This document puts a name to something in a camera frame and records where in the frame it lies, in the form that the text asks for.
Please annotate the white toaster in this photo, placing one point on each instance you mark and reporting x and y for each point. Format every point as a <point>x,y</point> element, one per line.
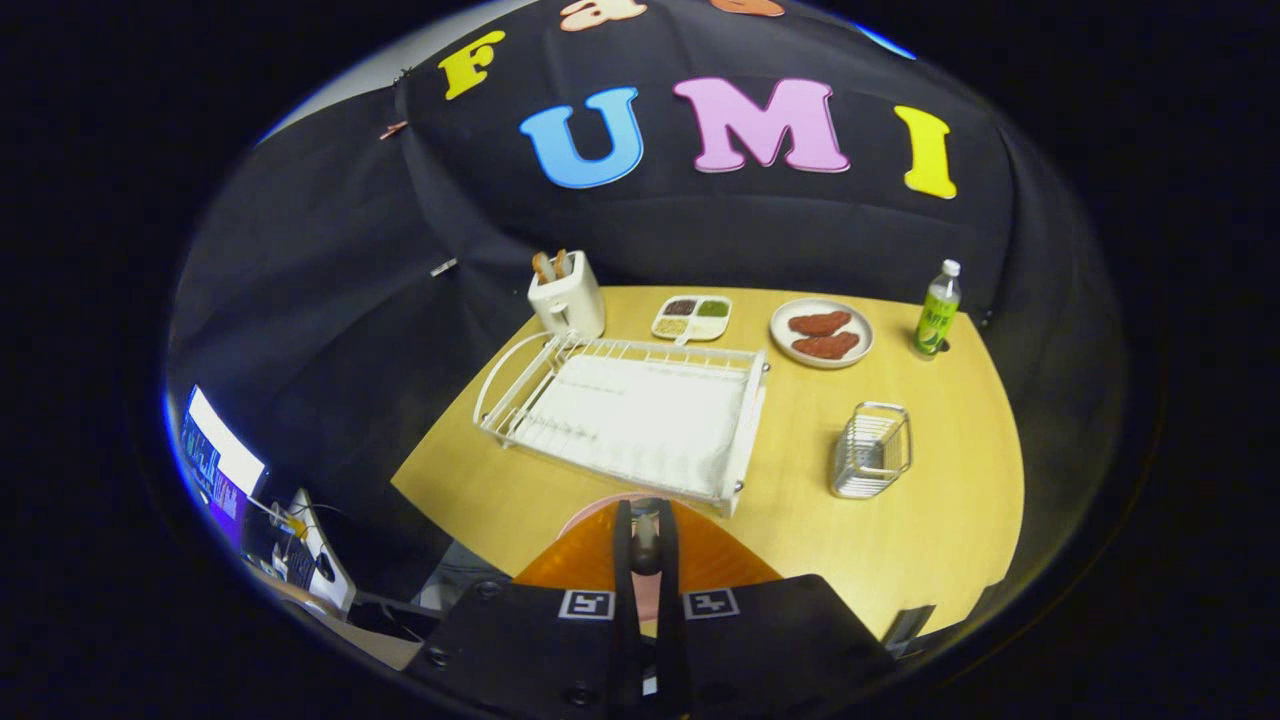
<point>572,305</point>

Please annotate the pink plate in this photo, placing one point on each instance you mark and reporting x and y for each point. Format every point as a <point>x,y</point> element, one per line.
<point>646,600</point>

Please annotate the white divided condiment tray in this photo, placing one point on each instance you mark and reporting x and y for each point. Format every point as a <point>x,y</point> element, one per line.
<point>692,320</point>

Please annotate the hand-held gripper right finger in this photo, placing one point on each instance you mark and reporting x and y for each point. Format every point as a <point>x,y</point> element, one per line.
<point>780,650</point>

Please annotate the computer monitor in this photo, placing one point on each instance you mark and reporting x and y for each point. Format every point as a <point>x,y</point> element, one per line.
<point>215,460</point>

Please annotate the black backdrop cloth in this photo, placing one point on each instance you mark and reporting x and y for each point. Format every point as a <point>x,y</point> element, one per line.
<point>350,300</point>

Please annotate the pink clip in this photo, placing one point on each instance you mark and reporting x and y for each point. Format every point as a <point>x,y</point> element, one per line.
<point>392,130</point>

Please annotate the green drink bottle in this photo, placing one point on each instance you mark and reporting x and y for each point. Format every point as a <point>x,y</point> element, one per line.
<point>936,315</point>

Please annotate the red meat patty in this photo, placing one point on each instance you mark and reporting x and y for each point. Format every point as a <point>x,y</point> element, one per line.
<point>820,323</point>
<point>826,346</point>

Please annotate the white round plate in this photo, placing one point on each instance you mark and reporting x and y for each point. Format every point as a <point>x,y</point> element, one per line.
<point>860,350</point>

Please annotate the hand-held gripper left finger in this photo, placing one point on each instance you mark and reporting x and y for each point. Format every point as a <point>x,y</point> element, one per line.
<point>520,650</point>

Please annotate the silver clip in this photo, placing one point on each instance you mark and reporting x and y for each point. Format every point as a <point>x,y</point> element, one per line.
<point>443,267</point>

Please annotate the toasted bread slice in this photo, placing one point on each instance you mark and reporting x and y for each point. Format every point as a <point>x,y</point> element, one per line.
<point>562,262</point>
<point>544,267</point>

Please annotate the black table bracket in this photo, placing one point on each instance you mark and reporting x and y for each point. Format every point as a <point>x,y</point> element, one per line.
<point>908,630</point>

